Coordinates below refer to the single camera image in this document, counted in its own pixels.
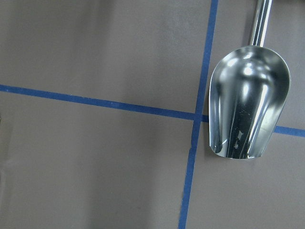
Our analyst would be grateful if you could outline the metal scoop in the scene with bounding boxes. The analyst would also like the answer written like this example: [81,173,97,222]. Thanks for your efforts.
[209,0,291,159]

